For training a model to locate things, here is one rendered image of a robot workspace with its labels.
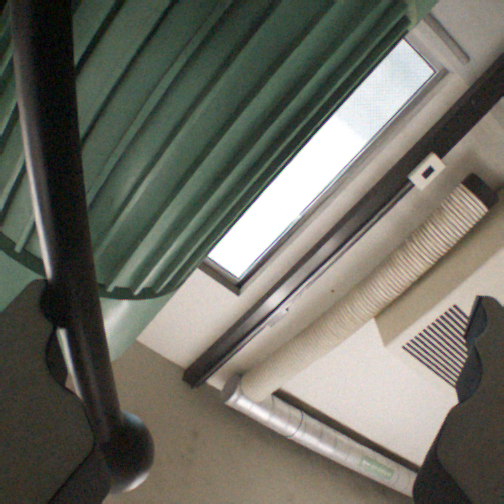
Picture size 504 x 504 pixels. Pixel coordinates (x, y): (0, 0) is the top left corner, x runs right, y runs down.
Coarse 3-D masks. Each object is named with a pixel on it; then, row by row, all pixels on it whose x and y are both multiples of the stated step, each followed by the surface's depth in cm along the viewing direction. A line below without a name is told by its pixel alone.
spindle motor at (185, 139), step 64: (128, 0) 12; (192, 0) 12; (256, 0) 12; (320, 0) 13; (384, 0) 13; (0, 64) 15; (128, 64) 13; (192, 64) 13; (256, 64) 14; (320, 64) 15; (0, 128) 15; (128, 128) 14; (192, 128) 15; (256, 128) 16; (320, 128) 20; (0, 192) 16; (128, 192) 16; (192, 192) 17; (256, 192) 20; (0, 256) 17; (128, 256) 18; (192, 256) 22; (128, 320) 22
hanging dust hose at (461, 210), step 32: (480, 192) 133; (448, 224) 140; (416, 256) 148; (352, 288) 166; (384, 288) 154; (320, 320) 172; (352, 320) 163; (288, 352) 177; (320, 352) 171; (256, 384) 185
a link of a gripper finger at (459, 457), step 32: (480, 320) 10; (480, 352) 9; (480, 384) 8; (448, 416) 7; (480, 416) 7; (448, 448) 6; (480, 448) 6; (416, 480) 7; (448, 480) 6; (480, 480) 6
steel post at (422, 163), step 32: (480, 96) 126; (448, 128) 133; (416, 160) 139; (384, 192) 146; (352, 224) 153; (320, 256) 160; (288, 288) 168; (256, 320) 177; (224, 352) 186; (192, 384) 198
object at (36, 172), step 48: (48, 0) 7; (48, 48) 7; (48, 96) 8; (48, 144) 8; (48, 192) 9; (48, 240) 10; (96, 288) 11; (96, 336) 11; (96, 384) 12; (96, 432) 13; (144, 432) 15
